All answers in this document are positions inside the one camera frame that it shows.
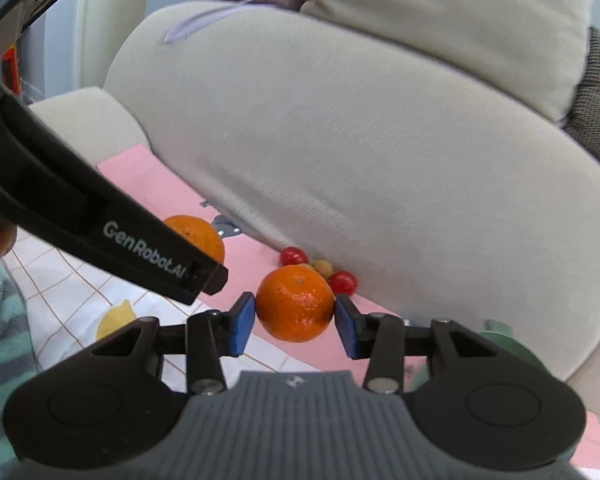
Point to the orange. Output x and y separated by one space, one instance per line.
200 237
295 305

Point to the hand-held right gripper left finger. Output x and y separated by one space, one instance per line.
242 325

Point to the green colander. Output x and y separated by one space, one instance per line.
527 355

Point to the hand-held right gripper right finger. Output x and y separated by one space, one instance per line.
346 327

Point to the printed checked cloth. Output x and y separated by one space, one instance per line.
145 180

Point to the cream door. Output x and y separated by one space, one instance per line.
110 10

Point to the beige cushion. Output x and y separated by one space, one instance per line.
455 20

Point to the small tan fruit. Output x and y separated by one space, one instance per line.
322 266

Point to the red cherry tomato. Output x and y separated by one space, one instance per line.
342 282
292 256

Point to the beige sofa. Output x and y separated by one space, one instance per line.
355 135

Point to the purple ribbon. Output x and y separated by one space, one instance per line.
200 20

